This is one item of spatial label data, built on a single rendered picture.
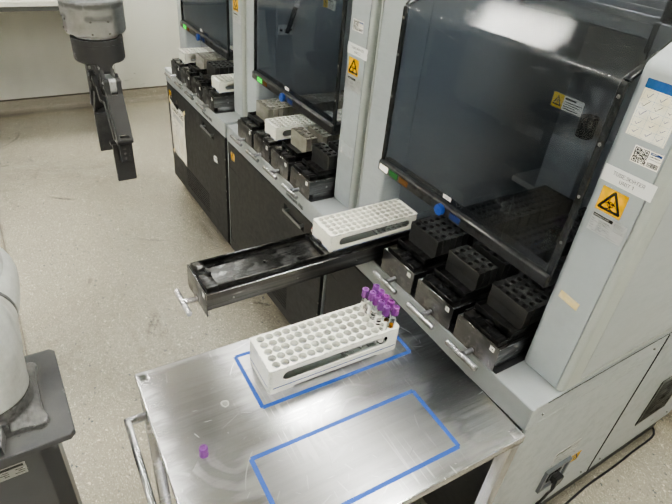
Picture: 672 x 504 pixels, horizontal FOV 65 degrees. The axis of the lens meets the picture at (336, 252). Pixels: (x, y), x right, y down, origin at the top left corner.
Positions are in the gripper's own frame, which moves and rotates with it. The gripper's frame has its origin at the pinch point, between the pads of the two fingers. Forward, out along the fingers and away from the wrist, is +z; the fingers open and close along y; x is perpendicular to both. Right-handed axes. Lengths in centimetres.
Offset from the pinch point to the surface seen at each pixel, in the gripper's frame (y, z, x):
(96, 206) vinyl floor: -197, 120, 18
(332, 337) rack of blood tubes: 28, 33, 30
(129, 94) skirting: -360, 115, 79
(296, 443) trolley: 43, 38, 14
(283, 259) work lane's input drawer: -9, 40, 38
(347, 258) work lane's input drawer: -3, 41, 55
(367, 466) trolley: 53, 38, 23
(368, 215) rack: -10, 34, 66
